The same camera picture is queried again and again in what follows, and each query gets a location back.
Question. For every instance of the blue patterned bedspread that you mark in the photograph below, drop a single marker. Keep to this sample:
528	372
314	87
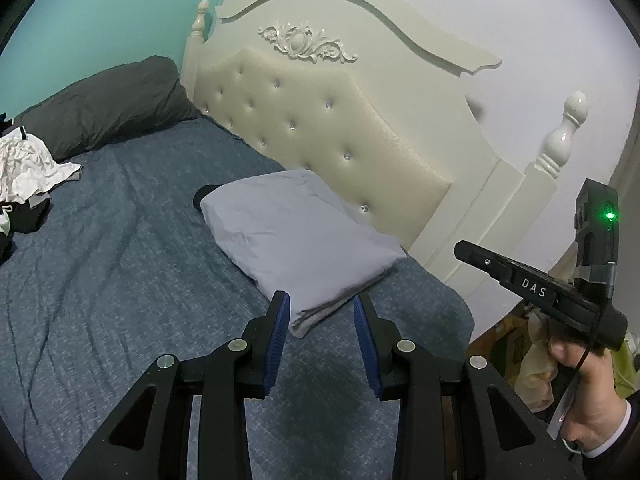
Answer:
125	285

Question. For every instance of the black garment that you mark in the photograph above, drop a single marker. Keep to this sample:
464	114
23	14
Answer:
25	220

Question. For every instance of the white jacket with black piping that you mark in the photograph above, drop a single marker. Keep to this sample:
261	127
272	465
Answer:
5	220

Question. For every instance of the white paper tag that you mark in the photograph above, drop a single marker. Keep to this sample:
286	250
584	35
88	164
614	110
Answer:
560	405

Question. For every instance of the cream tufted headboard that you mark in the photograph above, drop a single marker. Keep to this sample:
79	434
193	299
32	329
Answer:
325	125

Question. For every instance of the person's right forearm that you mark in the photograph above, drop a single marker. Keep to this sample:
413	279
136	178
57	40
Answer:
620	435

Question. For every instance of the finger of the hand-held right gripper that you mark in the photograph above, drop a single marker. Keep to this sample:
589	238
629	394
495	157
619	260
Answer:
485	262

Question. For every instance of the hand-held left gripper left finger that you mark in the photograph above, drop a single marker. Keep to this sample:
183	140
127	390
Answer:
277	340

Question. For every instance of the lilac jacket with black cuffs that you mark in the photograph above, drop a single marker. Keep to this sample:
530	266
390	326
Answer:
295	240

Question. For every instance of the white crumpled shirt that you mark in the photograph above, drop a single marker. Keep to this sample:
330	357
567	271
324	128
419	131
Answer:
30	165

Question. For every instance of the person's right hand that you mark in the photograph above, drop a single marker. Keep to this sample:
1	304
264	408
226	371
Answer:
597	395

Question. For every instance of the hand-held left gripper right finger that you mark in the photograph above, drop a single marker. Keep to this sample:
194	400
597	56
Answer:
367	345

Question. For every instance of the yellowish plastic bag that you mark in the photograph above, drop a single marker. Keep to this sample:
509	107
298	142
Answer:
537	365

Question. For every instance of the dark grey duvet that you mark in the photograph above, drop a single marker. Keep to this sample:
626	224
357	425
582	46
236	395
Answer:
110	105

